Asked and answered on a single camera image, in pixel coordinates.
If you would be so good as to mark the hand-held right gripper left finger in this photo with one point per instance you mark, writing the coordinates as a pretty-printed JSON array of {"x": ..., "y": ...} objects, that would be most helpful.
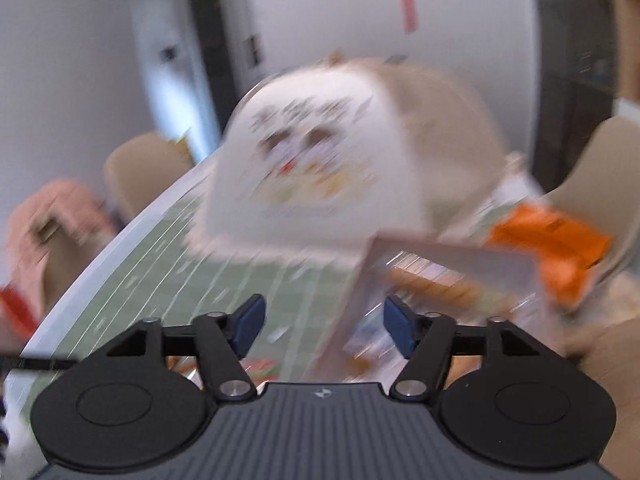
[{"x": 250, "y": 325}]

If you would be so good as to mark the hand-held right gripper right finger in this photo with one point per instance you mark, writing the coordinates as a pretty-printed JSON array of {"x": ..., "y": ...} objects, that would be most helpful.
[{"x": 400, "y": 330}]

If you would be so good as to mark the brown snack packet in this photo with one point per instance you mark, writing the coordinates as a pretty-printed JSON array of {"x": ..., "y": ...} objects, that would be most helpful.
[{"x": 445, "y": 285}]

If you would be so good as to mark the pink cardboard box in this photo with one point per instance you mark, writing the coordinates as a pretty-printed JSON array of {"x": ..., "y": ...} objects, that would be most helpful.
[{"x": 465, "y": 257}]

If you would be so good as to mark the green grid tablecloth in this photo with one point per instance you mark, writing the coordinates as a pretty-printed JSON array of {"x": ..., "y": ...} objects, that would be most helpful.
[{"x": 175, "y": 260}]

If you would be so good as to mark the orange cardboard box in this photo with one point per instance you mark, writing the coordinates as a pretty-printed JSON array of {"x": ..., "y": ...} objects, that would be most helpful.
[{"x": 555, "y": 245}]

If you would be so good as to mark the white printed food cover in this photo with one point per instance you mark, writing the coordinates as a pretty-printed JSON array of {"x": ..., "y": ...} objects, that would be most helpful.
[{"x": 320, "y": 160}]

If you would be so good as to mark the beige chair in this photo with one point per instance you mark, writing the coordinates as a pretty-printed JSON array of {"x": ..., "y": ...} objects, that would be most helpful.
[
  {"x": 140, "y": 170},
  {"x": 605, "y": 175}
]

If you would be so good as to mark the pink cloth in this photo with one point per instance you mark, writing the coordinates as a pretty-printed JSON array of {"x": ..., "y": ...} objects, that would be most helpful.
[{"x": 55, "y": 230}]

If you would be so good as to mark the dark door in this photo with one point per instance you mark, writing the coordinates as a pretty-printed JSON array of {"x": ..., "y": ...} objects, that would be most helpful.
[{"x": 210, "y": 70}]

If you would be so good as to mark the dark glass cabinet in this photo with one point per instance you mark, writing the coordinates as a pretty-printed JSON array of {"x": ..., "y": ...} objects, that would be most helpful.
[{"x": 575, "y": 70}]

